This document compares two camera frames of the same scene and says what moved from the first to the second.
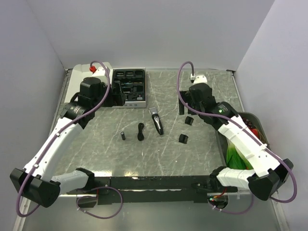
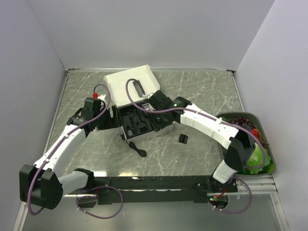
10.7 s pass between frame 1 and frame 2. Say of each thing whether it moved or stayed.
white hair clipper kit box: moved
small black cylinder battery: stayed
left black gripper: moved
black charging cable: moved
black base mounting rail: stayed
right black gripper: moved
